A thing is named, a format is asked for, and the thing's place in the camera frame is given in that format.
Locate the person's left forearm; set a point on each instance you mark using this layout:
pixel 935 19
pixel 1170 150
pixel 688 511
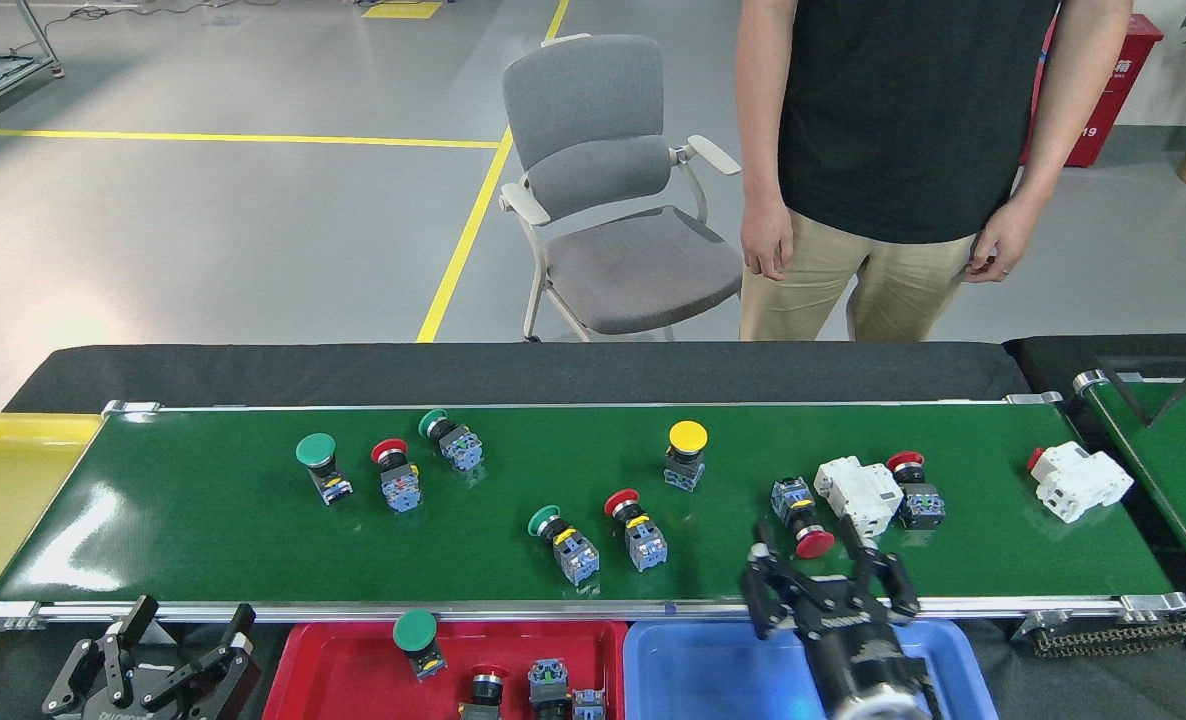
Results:
pixel 1073 100

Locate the long green conveyor belt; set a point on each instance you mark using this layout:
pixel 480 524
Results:
pixel 203 540

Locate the yellow push button switch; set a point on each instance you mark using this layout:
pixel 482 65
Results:
pixel 549 680

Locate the white circuit breaker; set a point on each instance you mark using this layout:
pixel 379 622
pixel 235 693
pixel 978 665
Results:
pixel 858 495
pixel 1083 485

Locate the yellow plastic tray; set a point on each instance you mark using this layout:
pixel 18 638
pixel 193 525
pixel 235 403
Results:
pixel 3 500

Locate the person's right forearm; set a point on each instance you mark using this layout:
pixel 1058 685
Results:
pixel 765 100

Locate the yellow mushroom push button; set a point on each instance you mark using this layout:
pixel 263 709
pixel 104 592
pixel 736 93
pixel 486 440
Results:
pixel 688 436

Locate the blue grey switch contact block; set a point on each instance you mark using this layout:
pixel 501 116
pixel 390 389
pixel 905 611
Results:
pixel 588 706

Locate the red mushroom push button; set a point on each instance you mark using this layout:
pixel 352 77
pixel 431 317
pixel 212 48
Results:
pixel 814 545

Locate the person's left hand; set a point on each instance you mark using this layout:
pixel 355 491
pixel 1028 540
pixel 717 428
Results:
pixel 998 240

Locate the green push button switch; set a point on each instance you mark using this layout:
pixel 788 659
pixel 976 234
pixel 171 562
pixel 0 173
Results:
pixel 578 558
pixel 463 450

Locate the person's right hand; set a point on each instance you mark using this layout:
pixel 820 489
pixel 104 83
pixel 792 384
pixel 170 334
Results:
pixel 768 235

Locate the person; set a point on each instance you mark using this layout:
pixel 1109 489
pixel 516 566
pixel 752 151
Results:
pixel 903 120

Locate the red fire extinguisher box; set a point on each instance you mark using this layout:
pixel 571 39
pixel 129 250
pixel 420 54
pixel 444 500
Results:
pixel 1118 90

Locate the red plastic tray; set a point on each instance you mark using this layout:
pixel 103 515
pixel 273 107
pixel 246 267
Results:
pixel 333 680

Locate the grey office chair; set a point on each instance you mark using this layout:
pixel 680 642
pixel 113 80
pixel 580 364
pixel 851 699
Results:
pixel 583 100

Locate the green mushroom push button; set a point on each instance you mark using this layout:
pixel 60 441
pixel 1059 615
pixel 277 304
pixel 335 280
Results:
pixel 415 631
pixel 315 450

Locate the blue plastic tray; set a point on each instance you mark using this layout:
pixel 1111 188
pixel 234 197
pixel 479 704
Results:
pixel 713 680

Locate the metal rack on wheels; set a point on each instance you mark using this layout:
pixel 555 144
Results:
pixel 5 80

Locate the short green feeder conveyor belt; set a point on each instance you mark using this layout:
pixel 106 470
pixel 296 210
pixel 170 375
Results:
pixel 1173 470

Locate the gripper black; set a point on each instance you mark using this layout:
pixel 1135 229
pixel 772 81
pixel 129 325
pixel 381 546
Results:
pixel 143 708
pixel 858 645

